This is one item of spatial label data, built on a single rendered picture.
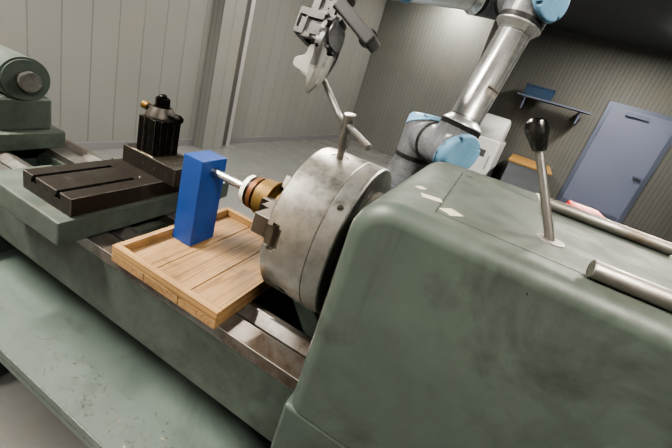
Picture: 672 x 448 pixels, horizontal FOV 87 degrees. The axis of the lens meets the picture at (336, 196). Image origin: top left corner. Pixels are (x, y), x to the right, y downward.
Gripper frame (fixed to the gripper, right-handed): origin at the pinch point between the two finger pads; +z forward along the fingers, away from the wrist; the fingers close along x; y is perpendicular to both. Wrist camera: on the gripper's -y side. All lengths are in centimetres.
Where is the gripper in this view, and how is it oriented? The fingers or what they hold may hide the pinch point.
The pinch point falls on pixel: (312, 87)
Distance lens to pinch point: 75.6
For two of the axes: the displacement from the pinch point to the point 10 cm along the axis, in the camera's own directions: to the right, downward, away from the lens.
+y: -8.6, -3.9, 3.2
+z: -3.8, 9.2, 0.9
